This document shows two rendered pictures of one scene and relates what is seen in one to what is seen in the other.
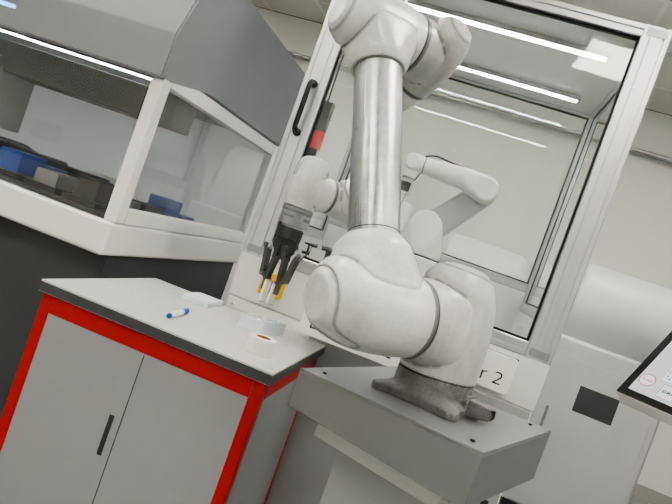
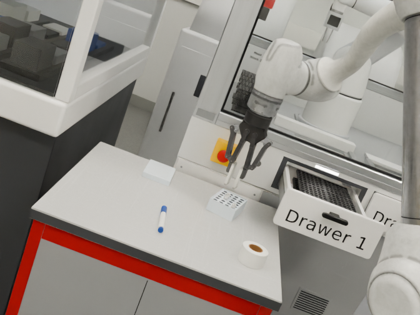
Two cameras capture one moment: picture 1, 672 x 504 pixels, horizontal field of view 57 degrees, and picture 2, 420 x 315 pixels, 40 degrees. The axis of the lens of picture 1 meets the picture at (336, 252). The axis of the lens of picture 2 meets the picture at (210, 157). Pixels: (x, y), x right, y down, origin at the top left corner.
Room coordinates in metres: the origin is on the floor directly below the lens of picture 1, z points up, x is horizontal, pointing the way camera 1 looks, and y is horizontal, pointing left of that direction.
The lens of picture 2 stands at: (0.28, 0.56, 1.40)
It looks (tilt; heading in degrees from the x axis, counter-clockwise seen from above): 17 degrees down; 348
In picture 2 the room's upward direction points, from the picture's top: 21 degrees clockwise
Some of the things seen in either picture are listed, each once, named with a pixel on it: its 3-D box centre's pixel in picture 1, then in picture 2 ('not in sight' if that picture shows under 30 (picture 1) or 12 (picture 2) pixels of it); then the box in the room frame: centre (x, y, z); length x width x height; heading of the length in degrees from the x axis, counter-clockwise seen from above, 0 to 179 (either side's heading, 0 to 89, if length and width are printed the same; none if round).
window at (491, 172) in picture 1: (446, 147); (411, 15); (1.96, -0.22, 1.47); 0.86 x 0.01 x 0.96; 79
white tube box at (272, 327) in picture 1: (262, 324); (227, 204); (1.81, 0.13, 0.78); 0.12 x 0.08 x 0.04; 154
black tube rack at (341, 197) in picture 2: not in sight; (320, 199); (1.85, -0.15, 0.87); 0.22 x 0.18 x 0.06; 169
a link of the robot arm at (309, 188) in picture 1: (311, 184); (282, 67); (1.81, 0.13, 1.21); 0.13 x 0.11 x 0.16; 119
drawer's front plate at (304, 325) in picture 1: (354, 330); (328, 223); (1.66, -0.12, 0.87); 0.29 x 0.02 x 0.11; 79
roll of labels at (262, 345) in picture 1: (261, 344); (252, 254); (1.53, 0.10, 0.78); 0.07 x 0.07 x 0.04
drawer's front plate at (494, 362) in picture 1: (465, 359); (409, 222); (1.88, -0.48, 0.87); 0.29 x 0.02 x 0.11; 79
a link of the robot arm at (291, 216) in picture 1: (295, 217); (264, 103); (1.81, 0.14, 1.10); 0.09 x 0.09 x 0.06
